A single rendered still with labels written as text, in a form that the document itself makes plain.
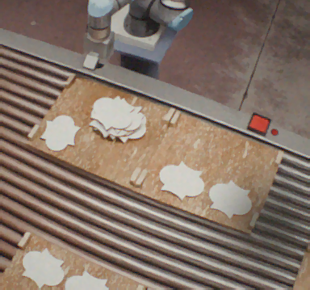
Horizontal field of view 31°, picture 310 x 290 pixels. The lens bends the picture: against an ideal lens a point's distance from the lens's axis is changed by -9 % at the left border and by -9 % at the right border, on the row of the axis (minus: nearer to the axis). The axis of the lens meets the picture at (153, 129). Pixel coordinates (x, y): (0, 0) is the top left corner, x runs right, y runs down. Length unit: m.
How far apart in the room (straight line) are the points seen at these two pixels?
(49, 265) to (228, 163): 0.70
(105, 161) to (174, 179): 0.23
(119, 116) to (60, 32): 1.88
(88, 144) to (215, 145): 0.42
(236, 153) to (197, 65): 1.62
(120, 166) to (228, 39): 1.99
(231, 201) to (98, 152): 0.47
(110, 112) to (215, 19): 2.03
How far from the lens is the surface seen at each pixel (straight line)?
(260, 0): 4.17
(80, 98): 2.11
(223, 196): 1.87
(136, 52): 2.35
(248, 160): 1.98
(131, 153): 1.95
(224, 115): 2.11
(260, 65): 3.64
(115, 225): 1.82
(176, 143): 1.98
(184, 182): 1.88
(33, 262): 1.75
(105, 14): 1.77
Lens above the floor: 2.52
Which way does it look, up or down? 52 degrees down
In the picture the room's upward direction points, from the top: 3 degrees clockwise
